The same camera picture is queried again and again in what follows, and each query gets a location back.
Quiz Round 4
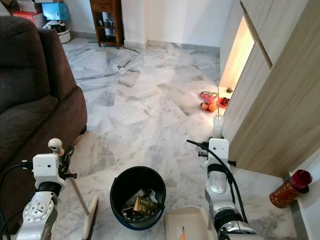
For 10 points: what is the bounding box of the wooden broom with white knob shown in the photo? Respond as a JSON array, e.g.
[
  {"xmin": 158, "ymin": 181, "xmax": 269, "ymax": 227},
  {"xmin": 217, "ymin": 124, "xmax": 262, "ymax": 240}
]
[{"xmin": 48, "ymin": 138, "xmax": 100, "ymax": 240}]

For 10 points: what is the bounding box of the beige long-handled dustpan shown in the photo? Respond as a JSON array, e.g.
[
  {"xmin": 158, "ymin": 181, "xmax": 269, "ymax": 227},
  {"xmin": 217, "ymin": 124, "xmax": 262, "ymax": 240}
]
[{"xmin": 164, "ymin": 114, "xmax": 225, "ymax": 240}]

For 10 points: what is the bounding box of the red plate of oranges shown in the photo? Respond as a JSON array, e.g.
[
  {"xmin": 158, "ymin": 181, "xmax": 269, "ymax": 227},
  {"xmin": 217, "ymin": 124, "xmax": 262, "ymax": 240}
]
[{"xmin": 199, "ymin": 90, "xmax": 219, "ymax": 113}]

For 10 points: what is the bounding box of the red tray of small cups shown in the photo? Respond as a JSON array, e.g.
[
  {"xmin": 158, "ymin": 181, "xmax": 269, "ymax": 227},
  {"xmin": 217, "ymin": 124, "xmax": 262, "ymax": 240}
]
[{"xmin": 218, "ymin": 96, "xmax": 231, "ymax": 109}]

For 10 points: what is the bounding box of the round black waste bin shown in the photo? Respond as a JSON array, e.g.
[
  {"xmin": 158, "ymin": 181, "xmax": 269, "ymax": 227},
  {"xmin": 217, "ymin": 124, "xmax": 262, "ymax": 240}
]
[{"xmin": 110, "ymin": 166, "xmax": 167, "ymax": 231}]

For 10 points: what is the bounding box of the dark brown fabric sofa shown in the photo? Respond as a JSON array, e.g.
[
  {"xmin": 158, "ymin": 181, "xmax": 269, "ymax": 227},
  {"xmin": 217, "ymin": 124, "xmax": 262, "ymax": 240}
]
[{"xmin": 0, "ymin": 15, "xmax": 88, "ymax": 222}]

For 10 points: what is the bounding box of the brown gold printed box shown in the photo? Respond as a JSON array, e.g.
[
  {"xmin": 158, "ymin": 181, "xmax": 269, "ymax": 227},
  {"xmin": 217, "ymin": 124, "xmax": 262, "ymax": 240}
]
[{"xmin": 133, "ymin": 196, "xmax": 158, "ymax": 217}]

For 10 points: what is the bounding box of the tall light wood cabinet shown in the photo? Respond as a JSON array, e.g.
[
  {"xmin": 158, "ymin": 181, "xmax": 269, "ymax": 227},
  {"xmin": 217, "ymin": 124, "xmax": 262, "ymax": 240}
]
[{"xmin": 218, "ymin": 0, "xmax": 320, "ymax": 178}]

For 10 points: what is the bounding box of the red lidded patterned canister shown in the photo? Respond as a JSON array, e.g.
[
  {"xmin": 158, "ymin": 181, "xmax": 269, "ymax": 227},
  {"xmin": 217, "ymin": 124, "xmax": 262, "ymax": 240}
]
[{"xmin": 269, "ymin": 169, "xmax": 314, "ymax": 209}]

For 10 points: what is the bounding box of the white round black-trimmed appliance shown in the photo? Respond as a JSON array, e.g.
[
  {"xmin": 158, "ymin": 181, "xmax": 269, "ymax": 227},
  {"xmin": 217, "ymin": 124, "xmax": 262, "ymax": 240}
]
[{"xmin": 42, "ymin": 20, "xmax": 72, "ymax": 44}]

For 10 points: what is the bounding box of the blue cardboard box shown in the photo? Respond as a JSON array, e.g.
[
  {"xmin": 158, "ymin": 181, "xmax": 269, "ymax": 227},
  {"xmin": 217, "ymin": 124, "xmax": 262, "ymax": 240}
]
[{"xmin": 41, "ymin": 2, "xmax": 71, "ymax": 22}]

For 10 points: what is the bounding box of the flat red box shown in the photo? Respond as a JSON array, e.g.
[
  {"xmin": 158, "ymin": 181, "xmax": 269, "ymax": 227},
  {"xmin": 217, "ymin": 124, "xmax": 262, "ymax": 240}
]
[{"xmin": 12, "ymin": 11, "xmax": 45, "ymax": 26}]

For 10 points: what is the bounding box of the dark wooden shelf stand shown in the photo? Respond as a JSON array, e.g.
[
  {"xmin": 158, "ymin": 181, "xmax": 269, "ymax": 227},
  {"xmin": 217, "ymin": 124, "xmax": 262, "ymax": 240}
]
[{"xmin": 89, "ymin": 0, "xmax": 125, "ymax": 50}]

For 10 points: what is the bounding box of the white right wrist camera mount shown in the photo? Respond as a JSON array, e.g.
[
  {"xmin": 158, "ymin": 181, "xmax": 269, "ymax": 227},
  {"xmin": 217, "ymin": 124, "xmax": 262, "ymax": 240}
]
[{"xmin": 207, "ymin": 137, "xmax": 231, "ymax": 168}]

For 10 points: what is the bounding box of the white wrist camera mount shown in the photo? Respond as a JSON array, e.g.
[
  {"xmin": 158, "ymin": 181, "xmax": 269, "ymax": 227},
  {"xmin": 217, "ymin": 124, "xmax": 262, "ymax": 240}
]
[
  {"xmin": 207, "ymin": 137, "xmax": 231, "ymax": 168},
  {"xmin": 32, "ymin": 153, "xmax": 66, "ymax": 191}
]

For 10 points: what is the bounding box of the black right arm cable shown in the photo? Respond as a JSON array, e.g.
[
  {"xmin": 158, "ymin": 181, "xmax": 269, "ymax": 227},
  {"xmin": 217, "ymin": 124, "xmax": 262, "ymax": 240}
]
[{"xmin": 186, "ymin": 139, "xmax": 248, "ymax": 225}]

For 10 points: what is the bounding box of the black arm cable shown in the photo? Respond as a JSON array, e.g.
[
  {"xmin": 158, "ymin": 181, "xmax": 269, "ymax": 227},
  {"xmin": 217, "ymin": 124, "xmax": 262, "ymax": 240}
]
[
  {"xmin": 186, "ymin": 139, "xmax": 248, "ymax": 225},
  {"xmin": 0, "ymin": 159, "xmax": 35, "ymax": 240}
]

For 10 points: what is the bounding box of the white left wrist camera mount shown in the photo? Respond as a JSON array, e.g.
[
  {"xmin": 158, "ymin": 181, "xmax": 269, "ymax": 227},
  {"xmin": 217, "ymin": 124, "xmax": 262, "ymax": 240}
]
[{"xmin": 32, "ymin": 153, "xmax": 66, "ymax": 191}]

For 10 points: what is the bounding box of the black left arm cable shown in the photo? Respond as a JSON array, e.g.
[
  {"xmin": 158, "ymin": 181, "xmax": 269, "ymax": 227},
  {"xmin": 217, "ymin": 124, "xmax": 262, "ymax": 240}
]
[{"xmin": 0, "ymin": 159, "xmax": 35, "ymax": 240}]

